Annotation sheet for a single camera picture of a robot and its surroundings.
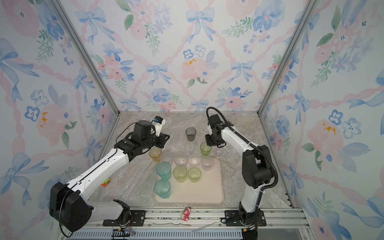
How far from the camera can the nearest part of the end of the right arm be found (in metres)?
0.67

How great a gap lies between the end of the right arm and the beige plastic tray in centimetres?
19

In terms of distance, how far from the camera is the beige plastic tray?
2.64 ft
